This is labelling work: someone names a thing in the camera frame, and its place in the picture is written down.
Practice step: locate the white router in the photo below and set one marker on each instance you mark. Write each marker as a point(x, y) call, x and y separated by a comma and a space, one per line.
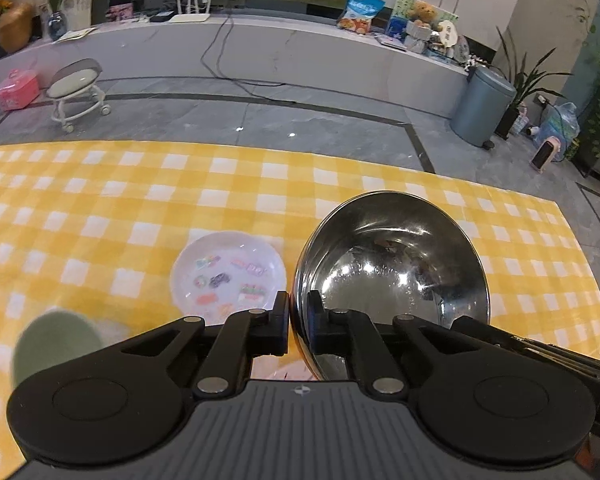
point(190, 17)

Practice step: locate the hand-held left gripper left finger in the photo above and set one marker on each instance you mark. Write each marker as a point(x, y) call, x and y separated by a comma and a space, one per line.
point(282, 320)

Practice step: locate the blue snack bag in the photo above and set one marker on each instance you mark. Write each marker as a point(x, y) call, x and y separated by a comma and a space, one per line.
point(361, 10)

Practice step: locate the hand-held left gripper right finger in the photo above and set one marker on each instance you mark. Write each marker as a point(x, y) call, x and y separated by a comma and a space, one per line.
point(316, 320)

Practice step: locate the pink space heater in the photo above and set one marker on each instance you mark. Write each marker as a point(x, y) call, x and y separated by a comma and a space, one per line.
point(545, 155)

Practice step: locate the green bowl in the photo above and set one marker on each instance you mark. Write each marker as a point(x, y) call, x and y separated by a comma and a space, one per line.
point(55, 345)

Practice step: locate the green plant in blue vase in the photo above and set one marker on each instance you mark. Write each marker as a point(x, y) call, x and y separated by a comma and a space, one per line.
point(56, 22)

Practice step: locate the small black box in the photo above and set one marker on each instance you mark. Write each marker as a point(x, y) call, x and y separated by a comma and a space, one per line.
point(162, 16)

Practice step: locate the white rolling stool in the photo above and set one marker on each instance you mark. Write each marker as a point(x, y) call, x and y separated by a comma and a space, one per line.
point(75, 82)

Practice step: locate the blue water bottle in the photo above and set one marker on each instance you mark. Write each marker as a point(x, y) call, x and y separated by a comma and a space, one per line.
point(560, 125)

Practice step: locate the white card with drawing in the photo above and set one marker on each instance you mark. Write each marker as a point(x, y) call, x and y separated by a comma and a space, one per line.
point(77, 9)

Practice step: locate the pink storage box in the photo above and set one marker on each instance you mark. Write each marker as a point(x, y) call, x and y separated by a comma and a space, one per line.
point(17, 91)

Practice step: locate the potted plant in black pot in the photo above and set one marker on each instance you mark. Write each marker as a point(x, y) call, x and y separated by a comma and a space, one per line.
point(522, 80)

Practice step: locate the white plate with colourful prints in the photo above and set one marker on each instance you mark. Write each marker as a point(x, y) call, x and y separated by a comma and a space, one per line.
point(220, 250)

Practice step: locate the stainless steel bowl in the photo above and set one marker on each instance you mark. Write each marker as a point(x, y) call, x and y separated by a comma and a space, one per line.
point(380, 270)

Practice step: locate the brown teddy bear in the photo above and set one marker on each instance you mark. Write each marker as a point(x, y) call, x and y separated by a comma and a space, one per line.
point(424, 14)

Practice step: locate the grey pedal trash can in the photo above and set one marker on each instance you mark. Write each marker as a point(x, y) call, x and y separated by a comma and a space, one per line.
point(480, 107)

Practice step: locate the yellow checked tablecloth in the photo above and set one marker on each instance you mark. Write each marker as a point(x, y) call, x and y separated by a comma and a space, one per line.
point(130, 200)

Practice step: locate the sheet of paper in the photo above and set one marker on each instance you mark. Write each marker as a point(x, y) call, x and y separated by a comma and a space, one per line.
point(75, 34)

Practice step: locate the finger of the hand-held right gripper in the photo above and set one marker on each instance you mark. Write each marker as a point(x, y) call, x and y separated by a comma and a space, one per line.
point(520, 347)

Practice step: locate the blue gift box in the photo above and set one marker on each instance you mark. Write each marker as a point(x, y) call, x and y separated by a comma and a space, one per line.
point(397, 27)

